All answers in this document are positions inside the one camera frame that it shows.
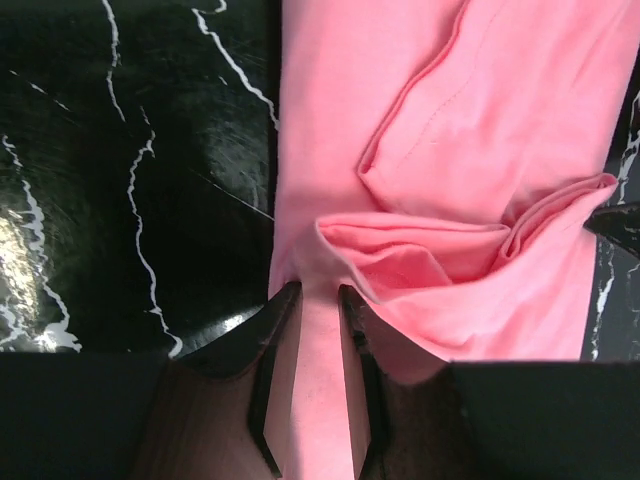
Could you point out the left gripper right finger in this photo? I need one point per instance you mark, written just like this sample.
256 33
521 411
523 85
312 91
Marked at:
414 417

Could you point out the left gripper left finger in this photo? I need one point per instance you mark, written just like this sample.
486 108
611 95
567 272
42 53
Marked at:
220 412

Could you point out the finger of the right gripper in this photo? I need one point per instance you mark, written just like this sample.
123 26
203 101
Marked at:
619 224

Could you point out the pink t-shirt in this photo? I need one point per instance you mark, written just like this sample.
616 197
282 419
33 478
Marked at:
441 157

